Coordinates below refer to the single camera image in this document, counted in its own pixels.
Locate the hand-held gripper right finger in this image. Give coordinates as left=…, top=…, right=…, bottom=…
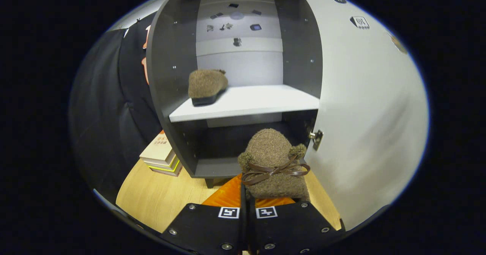
left=248, top=197, right=346, bottom=255

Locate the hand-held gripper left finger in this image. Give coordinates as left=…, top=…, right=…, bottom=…
left=161, top=173, right=247, bottom=255

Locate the brown fuzzy shoe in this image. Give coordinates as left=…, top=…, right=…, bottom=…
left=188, top=69, right=229, bottom=107
left=238, top=128, right=311, bottom=202

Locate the beige shoe cabinet door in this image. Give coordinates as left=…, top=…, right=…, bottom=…
left=292, top=0, right=429, bottom=232

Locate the dark grey shoe cabinet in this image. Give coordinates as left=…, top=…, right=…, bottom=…
left=146, top=0, right=323, bottom=189

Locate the yellow edged book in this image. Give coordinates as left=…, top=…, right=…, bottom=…
left=148, top=156, right=183, bottom=177

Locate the beige cover book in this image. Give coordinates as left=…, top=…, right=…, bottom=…
left=139, top=130, right=176, bottom=166

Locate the black backdrop cloth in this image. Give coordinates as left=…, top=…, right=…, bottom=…
left=68, top=14, right=164, bottom=202

